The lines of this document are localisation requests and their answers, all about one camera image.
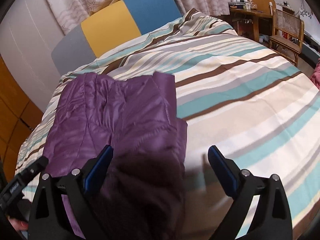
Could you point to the dark low furniture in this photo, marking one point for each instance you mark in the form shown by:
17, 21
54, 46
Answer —
310, 52

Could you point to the patterned tin box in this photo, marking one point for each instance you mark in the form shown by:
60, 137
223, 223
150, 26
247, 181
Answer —
236, 5

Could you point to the grey yellow blue headboard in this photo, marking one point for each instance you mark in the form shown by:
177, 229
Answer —
110, 27

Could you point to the pink cloth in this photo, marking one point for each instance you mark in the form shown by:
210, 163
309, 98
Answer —
316, 75

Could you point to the purple quilted jacket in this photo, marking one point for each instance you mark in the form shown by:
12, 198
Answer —
112, 110

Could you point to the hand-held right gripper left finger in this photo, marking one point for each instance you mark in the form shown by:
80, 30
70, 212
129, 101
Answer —
100, 166

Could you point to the white floral cloth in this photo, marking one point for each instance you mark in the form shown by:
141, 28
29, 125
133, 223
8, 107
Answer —
305, 14

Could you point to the wooden wardrobe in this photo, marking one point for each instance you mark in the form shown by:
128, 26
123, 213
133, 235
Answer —
12, 120

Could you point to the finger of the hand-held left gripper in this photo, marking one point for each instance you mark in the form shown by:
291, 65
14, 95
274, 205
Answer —
36, 166

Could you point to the striped bedspread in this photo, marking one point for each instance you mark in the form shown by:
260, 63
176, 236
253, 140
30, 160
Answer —
237, 85

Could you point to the wicker back wooden chair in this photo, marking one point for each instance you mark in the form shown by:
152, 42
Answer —
287, 23

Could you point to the person's left hand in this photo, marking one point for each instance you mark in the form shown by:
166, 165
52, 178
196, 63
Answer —
18, 224

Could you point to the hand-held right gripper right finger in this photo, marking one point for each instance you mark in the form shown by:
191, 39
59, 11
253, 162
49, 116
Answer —
222, 167

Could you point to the wooden desk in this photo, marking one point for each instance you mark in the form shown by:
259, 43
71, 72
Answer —
252, 13

